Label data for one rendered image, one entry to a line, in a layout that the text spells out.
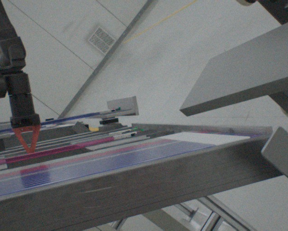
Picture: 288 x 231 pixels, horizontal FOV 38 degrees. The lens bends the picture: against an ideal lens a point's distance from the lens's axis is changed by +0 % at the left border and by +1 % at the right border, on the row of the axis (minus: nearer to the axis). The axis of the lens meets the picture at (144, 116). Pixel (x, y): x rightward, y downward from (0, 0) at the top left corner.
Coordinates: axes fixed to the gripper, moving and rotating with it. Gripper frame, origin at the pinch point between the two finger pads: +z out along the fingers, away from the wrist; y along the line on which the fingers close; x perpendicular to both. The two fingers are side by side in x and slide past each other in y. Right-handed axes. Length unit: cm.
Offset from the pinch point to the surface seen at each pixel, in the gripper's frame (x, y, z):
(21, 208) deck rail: -6, 60, -2
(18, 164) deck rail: -3.3, -7.9, 4.2
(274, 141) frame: 27, 64, -4
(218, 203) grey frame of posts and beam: 56, -8, 31
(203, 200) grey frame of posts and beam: 51, -8, 28
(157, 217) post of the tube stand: 43, -32, 39
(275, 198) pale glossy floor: 93, -28, 43
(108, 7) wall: 265, -757, -164
